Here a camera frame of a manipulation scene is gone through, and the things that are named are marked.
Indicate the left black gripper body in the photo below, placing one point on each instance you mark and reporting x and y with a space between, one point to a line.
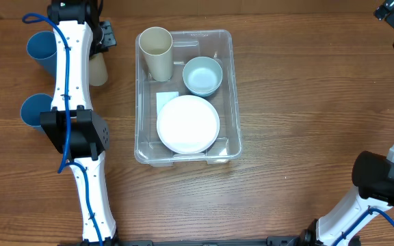
97 33

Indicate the beige cup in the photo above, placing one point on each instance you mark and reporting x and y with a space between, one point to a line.
156 44
98 75

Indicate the blue cup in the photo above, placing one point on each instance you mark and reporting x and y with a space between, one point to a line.
42 48
33 107

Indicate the grey bowl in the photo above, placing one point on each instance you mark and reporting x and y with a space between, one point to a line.
202 74

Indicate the pink plate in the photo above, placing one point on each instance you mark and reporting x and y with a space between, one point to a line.
188 124

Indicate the light blue bowl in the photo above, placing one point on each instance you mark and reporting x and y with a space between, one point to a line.
203 94

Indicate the pink bowl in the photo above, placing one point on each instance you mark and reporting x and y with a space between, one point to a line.
191 90

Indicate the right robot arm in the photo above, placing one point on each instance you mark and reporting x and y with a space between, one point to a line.
371 194

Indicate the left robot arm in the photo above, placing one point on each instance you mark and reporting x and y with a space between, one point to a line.
76 131

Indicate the white label in bin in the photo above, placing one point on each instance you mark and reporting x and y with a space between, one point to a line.
163 98

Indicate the clear plastic storage bin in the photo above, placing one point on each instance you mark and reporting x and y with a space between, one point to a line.
216 44

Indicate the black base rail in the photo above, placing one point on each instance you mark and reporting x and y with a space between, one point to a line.
269 241

